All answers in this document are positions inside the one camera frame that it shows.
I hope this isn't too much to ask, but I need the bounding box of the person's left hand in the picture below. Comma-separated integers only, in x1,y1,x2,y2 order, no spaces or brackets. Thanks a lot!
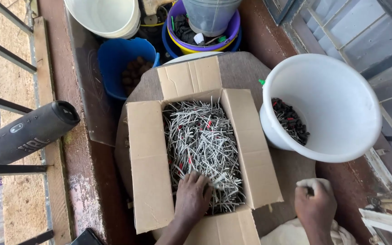
174,171,213,217

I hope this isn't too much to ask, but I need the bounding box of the person's right hand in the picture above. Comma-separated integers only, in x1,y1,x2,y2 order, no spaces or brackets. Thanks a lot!
294,178,337,229

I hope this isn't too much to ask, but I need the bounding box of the brown cardboard box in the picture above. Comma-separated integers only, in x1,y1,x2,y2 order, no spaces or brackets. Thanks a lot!
126,56,284,245

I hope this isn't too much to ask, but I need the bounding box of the cream cloth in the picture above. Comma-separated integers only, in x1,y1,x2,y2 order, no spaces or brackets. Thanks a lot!
260,218,358,245

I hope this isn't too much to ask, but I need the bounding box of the heap of black connector parts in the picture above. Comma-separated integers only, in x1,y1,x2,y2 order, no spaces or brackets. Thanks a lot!
272,98,310,146

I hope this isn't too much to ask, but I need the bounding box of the large white plastic bucket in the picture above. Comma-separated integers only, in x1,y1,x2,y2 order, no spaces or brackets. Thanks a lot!
259,53,382,163

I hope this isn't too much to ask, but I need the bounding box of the round brown board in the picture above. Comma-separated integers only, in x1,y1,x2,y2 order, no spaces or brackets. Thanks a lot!
114,51,316,239

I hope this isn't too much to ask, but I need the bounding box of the heap of brown round pieces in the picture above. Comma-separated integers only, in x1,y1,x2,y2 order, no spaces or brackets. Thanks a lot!
121,56,154,96

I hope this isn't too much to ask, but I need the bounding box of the black flat device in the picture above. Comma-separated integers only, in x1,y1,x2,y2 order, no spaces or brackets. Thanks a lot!
69,228,105,245

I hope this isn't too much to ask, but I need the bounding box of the yellow plastic basin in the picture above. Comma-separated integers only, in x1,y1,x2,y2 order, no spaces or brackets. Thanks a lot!
167,29,239,55

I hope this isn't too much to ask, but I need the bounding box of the clear plastic sheet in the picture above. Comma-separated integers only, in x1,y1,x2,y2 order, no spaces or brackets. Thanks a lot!
64,7,122,147

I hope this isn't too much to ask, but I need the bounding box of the blue plastic basin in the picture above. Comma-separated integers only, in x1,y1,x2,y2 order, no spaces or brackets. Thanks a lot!
162,20,242,59

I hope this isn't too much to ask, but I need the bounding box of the blue plastic bucket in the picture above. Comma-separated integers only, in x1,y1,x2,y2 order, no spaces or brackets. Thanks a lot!
97,37,161,101

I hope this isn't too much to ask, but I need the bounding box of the purple plastic basin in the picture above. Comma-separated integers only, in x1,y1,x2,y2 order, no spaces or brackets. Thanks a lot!
167,0,241,47

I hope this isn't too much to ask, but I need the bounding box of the black bucket with yellow rim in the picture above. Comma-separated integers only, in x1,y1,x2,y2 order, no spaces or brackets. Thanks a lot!
138,3,169,51

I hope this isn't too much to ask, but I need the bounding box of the grey metal bucket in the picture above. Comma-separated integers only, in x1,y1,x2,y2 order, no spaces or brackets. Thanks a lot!
182,0,242,37

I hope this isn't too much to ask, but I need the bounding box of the dark grey cylindrical speaker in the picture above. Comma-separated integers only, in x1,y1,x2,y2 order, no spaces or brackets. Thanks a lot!
0,100,81,165

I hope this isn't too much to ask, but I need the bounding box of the stack of white buckets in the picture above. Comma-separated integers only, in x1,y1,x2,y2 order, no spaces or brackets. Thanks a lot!
64,0,141,39

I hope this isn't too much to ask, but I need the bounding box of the metal window grille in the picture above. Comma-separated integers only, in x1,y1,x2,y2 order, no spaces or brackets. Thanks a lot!
0,0,54,245

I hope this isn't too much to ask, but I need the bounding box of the pile of grey wire pieces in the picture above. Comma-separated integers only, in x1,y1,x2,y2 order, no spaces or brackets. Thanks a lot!
162,98,246,215

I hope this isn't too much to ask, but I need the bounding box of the white window frame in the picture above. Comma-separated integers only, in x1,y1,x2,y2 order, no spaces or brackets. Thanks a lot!
359,146,392,245

